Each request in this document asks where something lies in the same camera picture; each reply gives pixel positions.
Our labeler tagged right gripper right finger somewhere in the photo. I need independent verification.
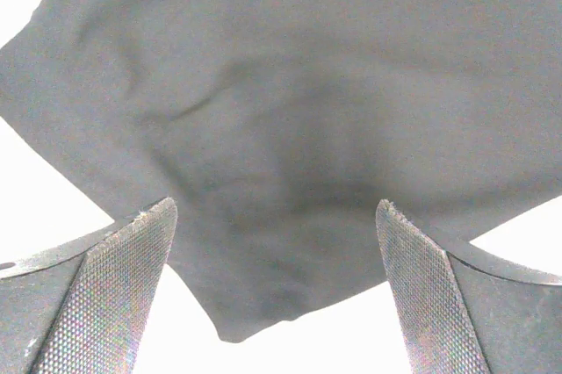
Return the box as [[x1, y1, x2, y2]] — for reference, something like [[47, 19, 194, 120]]
[[376, 199, 561, 373]]

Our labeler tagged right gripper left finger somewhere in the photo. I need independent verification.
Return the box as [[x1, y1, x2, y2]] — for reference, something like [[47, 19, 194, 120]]
[[1, 198, 177, 373]]

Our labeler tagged black skirt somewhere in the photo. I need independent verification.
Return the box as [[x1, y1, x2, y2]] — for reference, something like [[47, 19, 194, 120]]
[[1, 0, 561, 342]]

